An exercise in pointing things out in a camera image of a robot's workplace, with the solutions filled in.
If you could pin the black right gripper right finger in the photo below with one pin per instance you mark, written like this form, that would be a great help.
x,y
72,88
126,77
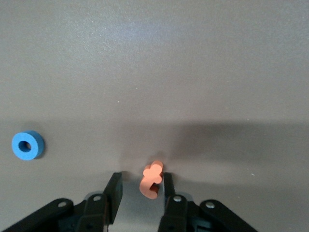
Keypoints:
x,y
170,191

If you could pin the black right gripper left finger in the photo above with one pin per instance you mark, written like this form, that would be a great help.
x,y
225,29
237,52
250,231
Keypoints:
x,y
116,193

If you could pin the orange foam letter t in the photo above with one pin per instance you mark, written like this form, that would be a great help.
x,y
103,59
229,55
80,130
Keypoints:
x,y
149,178

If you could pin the blue foam letter o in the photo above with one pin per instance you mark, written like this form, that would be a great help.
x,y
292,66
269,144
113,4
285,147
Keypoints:
x,y
16,149

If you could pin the brown paper table cover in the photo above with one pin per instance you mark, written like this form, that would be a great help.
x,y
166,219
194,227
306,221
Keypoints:
x,y
154,60

